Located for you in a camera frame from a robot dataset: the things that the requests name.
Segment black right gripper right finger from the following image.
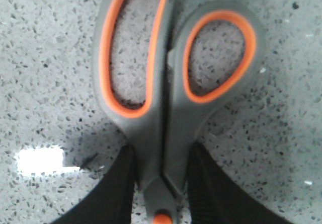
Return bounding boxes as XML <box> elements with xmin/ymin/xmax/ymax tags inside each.
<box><xmin>187</xmin><ymin>143</ymin><xmax>289</xmax><ymax>224</ymax></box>

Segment grey orange scissors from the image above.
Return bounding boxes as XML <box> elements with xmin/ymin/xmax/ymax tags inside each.
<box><xmin>92</xmin><ymin>0</ymin><xmax>264</xmax><ymax>223</ymax></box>

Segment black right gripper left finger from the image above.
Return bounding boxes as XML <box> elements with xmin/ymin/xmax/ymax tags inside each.
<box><xmin>53</xmin><ymin>145</ymin><xmax>135</xmax><ymax>223</ymax></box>

